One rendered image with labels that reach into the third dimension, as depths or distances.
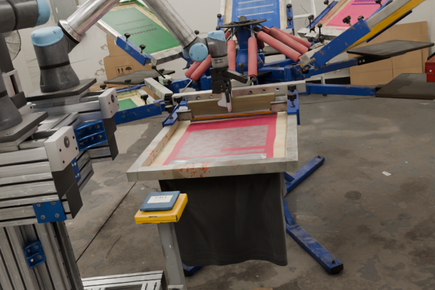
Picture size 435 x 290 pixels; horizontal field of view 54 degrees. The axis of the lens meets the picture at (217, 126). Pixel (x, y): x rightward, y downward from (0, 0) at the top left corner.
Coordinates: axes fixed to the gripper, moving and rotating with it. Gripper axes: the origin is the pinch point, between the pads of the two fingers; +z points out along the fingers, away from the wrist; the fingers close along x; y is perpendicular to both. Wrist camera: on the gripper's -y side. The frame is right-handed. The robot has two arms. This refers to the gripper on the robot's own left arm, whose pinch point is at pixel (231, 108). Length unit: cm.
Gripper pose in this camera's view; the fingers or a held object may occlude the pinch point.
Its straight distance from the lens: 197.3
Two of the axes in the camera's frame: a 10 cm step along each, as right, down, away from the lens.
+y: -9.8, 0.9, 2.0
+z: 1.5, 9.4, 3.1
